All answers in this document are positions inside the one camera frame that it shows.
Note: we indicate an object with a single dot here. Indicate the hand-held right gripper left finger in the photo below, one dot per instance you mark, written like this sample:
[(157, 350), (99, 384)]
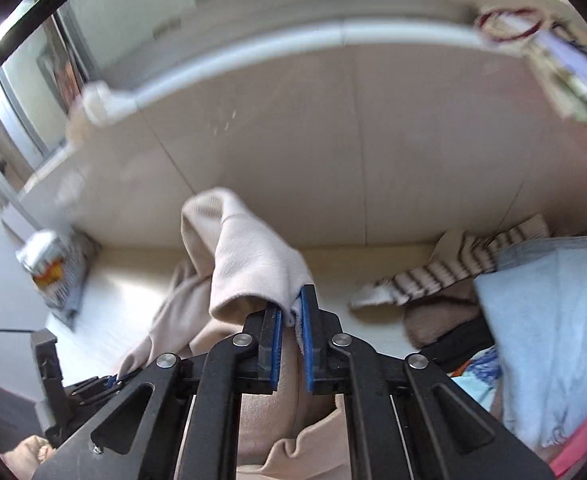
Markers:
[(273, 347)]

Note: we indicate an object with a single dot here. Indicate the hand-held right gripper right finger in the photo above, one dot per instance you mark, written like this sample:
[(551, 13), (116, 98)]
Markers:
[(309, 345)]

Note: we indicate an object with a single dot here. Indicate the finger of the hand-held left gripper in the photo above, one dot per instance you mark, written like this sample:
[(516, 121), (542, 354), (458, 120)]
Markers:
[(95, 390)]

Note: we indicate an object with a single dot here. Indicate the beige pants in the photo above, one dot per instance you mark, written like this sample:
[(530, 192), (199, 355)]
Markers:
[(243, 260)]

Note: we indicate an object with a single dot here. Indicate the beige jacket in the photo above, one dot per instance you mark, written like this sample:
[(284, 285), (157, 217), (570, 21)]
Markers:
[(23, 457)]

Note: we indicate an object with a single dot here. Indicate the small pile of striped clothes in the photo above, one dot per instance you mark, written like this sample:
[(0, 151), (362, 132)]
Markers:
[(58, 270)]

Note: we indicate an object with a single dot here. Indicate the brown sock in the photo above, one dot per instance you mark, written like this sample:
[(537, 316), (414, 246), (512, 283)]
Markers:
[(438, 317)]

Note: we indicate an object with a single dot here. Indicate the striped sock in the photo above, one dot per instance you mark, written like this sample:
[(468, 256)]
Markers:
[(438, 275)]

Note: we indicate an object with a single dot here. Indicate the black sock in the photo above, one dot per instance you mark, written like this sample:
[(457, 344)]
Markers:
[(458, 342)]

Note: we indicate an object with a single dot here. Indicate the cream cloth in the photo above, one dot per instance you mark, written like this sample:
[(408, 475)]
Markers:
[(451, 245)]

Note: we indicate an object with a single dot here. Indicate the orange and light blue sock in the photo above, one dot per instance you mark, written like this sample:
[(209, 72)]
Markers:
[(481, 375)]

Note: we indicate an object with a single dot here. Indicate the light blue jeans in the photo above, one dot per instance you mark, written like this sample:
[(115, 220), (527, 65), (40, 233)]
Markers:
[(548, 320)]

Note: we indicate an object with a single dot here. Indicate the white pipe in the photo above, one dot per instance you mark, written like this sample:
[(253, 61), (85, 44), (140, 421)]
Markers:
[(273, 42)]

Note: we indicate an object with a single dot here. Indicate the wall poster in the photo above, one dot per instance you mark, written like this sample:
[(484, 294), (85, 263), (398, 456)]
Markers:
[(63, 77)]

